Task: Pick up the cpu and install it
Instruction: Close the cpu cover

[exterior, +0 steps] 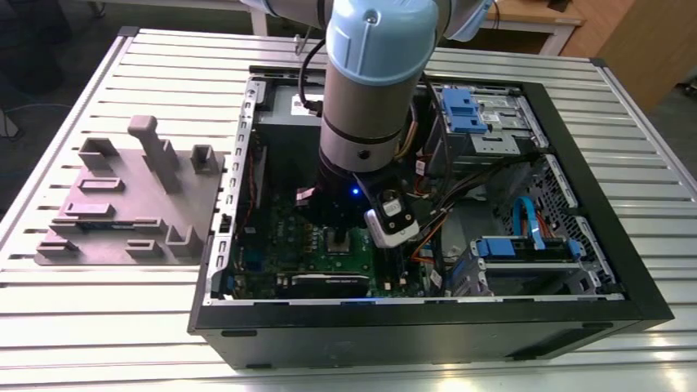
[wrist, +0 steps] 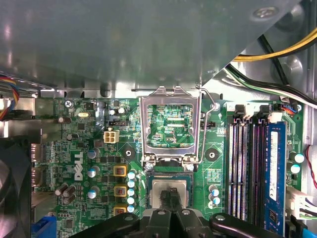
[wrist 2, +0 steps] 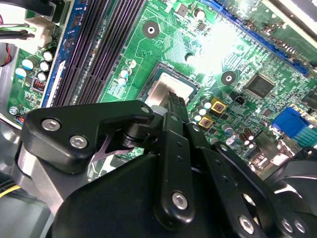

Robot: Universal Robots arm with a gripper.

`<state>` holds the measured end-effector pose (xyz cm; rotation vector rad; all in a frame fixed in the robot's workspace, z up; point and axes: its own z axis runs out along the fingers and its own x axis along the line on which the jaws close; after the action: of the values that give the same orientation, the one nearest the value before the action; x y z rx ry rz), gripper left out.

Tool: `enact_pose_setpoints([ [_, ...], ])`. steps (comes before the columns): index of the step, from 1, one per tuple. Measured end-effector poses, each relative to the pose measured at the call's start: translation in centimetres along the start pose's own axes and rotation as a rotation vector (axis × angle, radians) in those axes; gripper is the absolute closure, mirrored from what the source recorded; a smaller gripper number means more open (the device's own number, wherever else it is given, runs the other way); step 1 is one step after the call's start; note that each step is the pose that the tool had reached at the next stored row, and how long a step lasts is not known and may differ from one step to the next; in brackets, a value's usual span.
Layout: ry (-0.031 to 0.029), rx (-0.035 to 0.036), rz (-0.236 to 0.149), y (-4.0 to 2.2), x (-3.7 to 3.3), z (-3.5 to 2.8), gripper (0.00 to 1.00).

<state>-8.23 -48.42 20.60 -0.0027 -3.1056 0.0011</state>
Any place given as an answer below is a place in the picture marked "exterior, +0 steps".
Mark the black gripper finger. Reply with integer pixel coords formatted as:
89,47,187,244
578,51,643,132
293,186,318,210

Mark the silver square CPU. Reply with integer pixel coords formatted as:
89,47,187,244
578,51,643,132
325,228,354,254

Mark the CPU socket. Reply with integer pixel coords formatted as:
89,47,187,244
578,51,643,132
321,226,361,258

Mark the grey power supply unit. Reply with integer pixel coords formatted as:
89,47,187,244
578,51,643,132
253,86,327,193

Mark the green motherboard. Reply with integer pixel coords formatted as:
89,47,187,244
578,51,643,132
230,189,431,299

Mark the black graphics card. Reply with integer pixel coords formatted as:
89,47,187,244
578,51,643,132
275,272,370,299

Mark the grey plastic parts rack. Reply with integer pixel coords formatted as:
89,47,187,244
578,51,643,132
33,115,227,267

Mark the blue plastic drive latch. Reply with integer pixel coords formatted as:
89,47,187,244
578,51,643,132
449,114,490,135
442,87,479,118

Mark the hard disk in blue carrier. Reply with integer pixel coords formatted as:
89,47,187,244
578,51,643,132
470,237,580,263

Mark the silver metal drive cage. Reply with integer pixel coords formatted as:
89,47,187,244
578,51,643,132
415,85,548,176

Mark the black open PC case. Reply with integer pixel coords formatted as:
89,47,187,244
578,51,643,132
187,64,675,371

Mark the blue green RAM stick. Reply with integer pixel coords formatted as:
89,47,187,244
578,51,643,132
74,220,137,230

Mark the silver metal disk bay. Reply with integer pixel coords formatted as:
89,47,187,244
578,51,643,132
443,234,624,299

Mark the brown wooden cabinet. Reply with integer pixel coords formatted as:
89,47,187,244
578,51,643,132
559,0,697,118

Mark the orange wire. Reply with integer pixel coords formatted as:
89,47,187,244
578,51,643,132
407,243,437,266

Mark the black sleeved cable bundle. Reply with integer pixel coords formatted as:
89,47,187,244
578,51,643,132
405,153,544,246

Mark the black camera cable grey plug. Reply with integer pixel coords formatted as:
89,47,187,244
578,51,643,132
297,38,329,118

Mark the light blue flat wire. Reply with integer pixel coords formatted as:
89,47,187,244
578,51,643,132
511,196,544,251

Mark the wooden desk white frame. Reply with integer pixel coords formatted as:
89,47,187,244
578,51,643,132
238,0,586,56

